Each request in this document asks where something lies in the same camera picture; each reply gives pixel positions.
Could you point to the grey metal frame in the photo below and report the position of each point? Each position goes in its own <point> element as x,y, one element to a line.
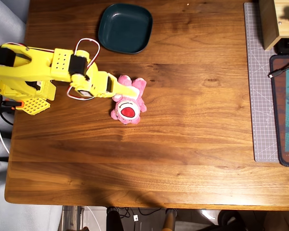
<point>72,219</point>

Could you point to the small white plug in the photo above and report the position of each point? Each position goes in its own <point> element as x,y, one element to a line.
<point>135,218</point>

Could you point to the dark printed mouse pad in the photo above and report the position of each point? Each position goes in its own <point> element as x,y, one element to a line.
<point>279,108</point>

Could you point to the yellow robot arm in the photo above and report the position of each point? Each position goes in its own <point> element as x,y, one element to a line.
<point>38,65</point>

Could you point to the yellow perforated robot base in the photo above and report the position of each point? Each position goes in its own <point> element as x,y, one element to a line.
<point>36,107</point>

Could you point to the light wooden box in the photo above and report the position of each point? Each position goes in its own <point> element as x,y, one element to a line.
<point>269,24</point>

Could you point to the wooden round leg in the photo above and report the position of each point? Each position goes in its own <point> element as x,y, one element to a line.
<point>169,221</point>

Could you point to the black table leg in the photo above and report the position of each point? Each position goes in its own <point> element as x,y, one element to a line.
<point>114,221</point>

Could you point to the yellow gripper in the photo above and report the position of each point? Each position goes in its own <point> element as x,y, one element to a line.
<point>116,87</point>

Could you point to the orange black clamp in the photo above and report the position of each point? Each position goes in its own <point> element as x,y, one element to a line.
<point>14,104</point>

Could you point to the pink strawberry bear plush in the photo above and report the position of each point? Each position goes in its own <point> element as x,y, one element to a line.
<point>128,111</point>

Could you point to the grey cutting mat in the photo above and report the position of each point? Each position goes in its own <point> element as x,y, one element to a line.
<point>260,96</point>

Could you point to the dark teal square plate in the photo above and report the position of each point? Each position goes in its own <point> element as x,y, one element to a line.
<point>125,27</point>

